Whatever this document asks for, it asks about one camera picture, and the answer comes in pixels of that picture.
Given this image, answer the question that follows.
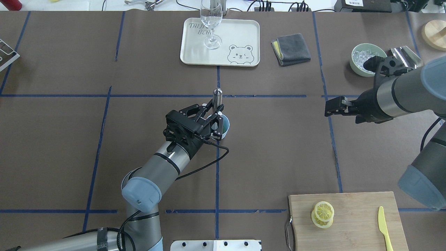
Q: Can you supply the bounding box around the green bowl of ice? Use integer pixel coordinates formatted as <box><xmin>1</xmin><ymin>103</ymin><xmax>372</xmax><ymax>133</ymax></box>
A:
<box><xmin>350</xmin><ymin>43</ymin><xmax>387</xmax><ymax>77</ymax></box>

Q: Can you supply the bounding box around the wooden cutting board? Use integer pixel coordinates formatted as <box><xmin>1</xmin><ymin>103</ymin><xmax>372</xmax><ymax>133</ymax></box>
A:
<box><xmin>289</xmin><ymin>192</ymin><xmax>408</xmax><ymax>251</ymax></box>

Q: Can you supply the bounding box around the cream bear tray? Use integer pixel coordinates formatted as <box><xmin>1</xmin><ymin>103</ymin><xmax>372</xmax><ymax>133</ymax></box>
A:
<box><xmin>180</xmin><ymin>18</ymin><xmax>261</xmax><ymax>67</ymax></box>

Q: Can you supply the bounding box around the black power strip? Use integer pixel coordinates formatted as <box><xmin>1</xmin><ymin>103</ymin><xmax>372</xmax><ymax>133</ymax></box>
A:
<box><xmin>247</xmin><ymin>0</ymin><xmax>311</xmax><ymax>12</ymax></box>

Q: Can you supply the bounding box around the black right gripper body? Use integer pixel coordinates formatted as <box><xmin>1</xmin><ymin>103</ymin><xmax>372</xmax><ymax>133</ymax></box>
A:
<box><xmin>363</xmin><ymin>56</ymin><xmax>414</xmax><ymax>88</ymax></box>

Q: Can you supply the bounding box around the wooden cup tree stand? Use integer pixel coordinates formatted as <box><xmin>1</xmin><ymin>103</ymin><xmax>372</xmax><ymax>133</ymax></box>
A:
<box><xmin>422</xmin><ymin>20</ymin><xmax>446</xmax><ymax>51</ymax></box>

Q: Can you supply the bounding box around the steel muddler black tip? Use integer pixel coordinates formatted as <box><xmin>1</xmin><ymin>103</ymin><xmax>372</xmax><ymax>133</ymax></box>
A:
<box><xmin>213</xmin><ymin>88</ymin><xmax>223</xmax><ymax>113</ymax></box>

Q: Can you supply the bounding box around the blue plastic cup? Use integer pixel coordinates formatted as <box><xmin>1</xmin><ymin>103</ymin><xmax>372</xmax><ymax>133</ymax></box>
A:
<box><xmin>221</xmin><ymin>114</ymin><xmax>230</xmax><ymax>139</ymax></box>

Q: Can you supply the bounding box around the white wire cup rack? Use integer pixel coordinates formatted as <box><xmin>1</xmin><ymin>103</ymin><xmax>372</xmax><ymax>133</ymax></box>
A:
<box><xmin>0</xmin><ymin>39</ymin><xmax>20</xmax><ymax>71</ymax></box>

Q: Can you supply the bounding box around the lemon slice stack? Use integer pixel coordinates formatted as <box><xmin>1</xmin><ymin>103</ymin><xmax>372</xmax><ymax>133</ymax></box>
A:
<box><xmin>311</xmin><ymin>201</ymin><xmax>335</xmax><ymax>229</ymax></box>

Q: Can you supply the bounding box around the wine glass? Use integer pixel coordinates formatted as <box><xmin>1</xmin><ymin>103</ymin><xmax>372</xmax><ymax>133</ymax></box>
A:
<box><xmin>200</xmin><ymin>0</ymin><xmax>223</xmax><ymax>50</ymax></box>

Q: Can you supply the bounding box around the reacher grabber tool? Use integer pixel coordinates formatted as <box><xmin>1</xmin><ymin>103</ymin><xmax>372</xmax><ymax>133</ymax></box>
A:
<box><xmin>124</xmin><ymin>0</ymin><xmax>163</xmax><ymax>11</ymax></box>

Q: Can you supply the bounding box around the red bottle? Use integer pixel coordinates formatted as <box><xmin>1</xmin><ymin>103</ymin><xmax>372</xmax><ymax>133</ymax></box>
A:
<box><xmin>0</xmin><ymin>0</ymin><xmax>23</xmax><ymax>11</ymax></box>

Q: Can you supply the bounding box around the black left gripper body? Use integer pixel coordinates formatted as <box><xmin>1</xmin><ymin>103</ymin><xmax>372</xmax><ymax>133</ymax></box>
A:
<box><xmin>163</xmin><ymin>104</ymin><xmax>212</xmax><ymax>159</ymax></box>

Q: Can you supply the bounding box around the steel ice scoop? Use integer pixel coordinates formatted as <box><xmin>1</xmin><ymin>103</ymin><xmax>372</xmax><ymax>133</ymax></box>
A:
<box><xmin>390</xmin><ymin>46</ymin><xmax>425</xmax><ymax>69</ymax></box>

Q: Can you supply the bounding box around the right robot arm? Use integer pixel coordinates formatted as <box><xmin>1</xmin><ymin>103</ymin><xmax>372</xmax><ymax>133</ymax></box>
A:
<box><xmin>324</xmin><ymin>56</ymin><xmax>446</xmax><ymax>210</ymax></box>

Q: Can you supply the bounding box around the yellow plastic knife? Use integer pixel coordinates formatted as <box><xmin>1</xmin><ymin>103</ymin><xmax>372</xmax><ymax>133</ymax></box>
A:
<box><xmin>377</xmin><ymin>206</ymin><xmax>394</xmax><ymax>251</ymax></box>

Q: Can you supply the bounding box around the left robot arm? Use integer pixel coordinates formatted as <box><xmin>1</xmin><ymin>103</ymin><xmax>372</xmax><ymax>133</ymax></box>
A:
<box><xmin>23</xmin><ymin>98</ymin><xmax>224</xmax><ymax>251</ymax></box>

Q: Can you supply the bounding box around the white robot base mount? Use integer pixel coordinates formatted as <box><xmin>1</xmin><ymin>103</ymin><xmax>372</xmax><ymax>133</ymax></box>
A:
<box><xmin>170</xmin><ymin>239</ymin><xmax>262</xmax><ymax>251</ymax></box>

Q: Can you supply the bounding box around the grey folded cloth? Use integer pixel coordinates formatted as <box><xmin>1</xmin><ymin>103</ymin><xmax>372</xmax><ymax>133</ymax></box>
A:
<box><xmin>271</xmin><ymin>33</ymin><xmax>311</xmax><ymax>67</ymax></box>

